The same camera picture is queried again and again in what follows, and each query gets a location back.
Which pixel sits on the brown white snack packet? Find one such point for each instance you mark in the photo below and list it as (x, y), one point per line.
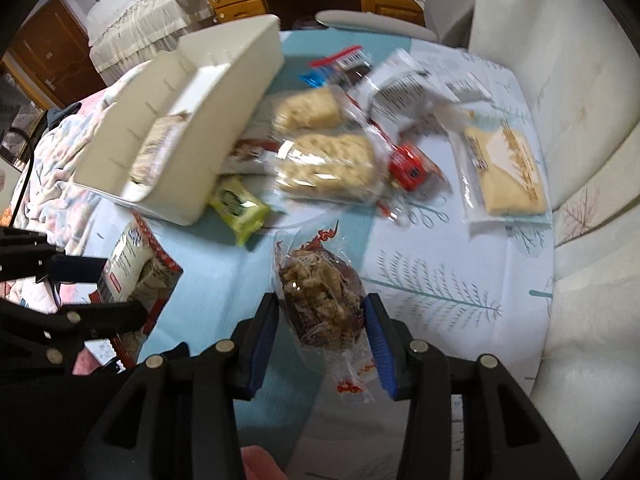
(245, 152)

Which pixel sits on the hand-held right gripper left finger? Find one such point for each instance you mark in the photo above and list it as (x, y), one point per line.
(260, 345)

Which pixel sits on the white leaf print curtain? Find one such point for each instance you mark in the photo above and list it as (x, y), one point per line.
(575, 110)

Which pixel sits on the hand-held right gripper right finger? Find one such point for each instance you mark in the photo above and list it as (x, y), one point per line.
(380, 350)

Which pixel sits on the dark blue cloth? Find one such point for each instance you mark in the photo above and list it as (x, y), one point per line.
(65, 112)

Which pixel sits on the grey office chair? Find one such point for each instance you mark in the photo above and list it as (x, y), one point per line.
(370, 19)

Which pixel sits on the person's right hand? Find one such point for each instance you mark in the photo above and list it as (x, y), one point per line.
(257, 465)

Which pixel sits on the wooden door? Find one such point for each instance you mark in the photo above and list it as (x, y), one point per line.
(50, 45)

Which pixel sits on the pink cloth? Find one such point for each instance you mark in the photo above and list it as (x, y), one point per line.
(82, 362)

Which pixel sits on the beige sandwich cracker packet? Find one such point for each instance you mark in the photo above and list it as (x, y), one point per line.
(505, 170)

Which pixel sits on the floral blanket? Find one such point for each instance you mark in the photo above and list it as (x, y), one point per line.
(55, 180)

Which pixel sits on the white lace cover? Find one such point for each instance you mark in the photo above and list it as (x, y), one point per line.
(140, 0)

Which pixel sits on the white plastic bin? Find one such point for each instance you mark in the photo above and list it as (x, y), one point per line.
(220, 110)

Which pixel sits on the red black small packet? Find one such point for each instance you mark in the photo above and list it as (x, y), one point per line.
(335, 67)

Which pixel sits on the red white snack packet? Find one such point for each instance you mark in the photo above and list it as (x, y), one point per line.
(135, 270)

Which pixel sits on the green snack packet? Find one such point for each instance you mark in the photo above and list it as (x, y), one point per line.
(235, 205)

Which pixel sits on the brown nut snack packet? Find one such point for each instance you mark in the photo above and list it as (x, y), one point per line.
(320, 300)

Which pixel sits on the clear rice cracker packet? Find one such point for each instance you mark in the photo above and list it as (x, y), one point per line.
(310, 107)
(325, 165)

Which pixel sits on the white printed snack packet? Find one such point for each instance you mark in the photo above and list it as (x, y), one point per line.
(400, 90)

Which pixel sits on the beige printed snack packet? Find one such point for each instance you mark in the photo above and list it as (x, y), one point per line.
(155, 145)

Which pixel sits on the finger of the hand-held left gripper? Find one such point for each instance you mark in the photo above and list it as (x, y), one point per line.
(100, 317)
(75, 269)

